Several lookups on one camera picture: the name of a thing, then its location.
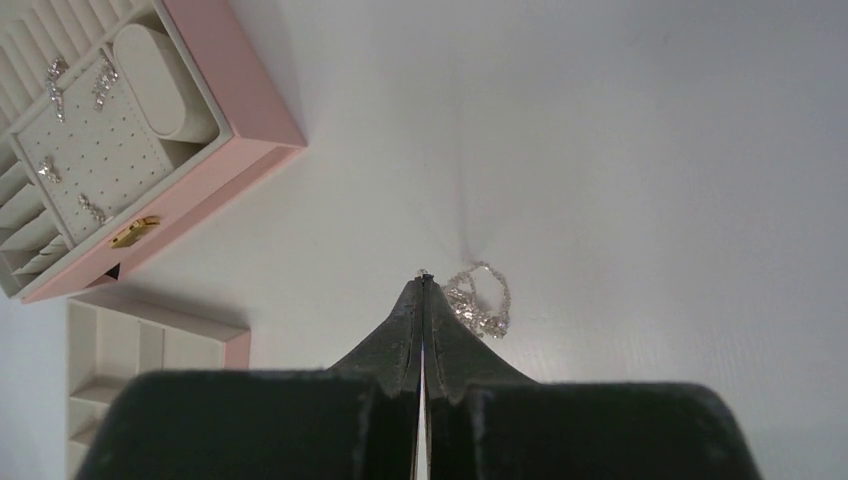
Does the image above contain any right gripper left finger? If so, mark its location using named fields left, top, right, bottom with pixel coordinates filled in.
left=328, top=277, right=424, bottom=397

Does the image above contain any beige six-compartment tray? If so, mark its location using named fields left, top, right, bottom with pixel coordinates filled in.
left=65, top=292, right=251, bottom=479

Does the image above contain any small crystal earring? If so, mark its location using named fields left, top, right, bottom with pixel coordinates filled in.
left=36, top=157, right=62, bottom=184

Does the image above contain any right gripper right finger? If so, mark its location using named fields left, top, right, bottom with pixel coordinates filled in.
left=422, top=274, right=536, bottom=398

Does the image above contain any silver chain pile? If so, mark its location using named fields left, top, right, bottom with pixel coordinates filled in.
left=417, top=260, right=513, bottom=340

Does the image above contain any pink jewelry box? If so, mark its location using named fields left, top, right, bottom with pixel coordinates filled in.
left=1, top=1, right=306, bottom=303

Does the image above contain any small silver earring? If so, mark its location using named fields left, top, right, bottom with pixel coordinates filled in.
left=77, top=193, right=109, bottom=225

